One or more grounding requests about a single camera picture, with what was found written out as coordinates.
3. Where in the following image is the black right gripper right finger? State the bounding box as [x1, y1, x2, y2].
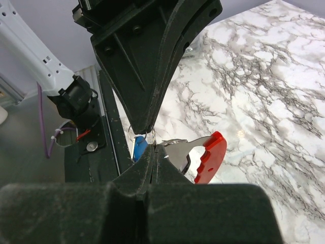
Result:
[142, 146, 283, 243]

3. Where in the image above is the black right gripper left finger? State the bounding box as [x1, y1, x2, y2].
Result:
[1, 146, 154, 243]

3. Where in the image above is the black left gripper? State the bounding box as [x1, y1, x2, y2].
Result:
[72, 1, 222, 134]

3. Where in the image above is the blue tag small key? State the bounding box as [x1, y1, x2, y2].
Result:
[127, 126, 148, 163]

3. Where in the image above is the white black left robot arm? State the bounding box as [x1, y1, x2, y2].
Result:
[1, 1, 222, 134]

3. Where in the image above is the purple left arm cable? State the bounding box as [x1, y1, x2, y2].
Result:
[37, 82, 77, 159]

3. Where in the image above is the aluminium frame rail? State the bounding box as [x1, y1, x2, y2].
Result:
[1, 74, 26, 107]

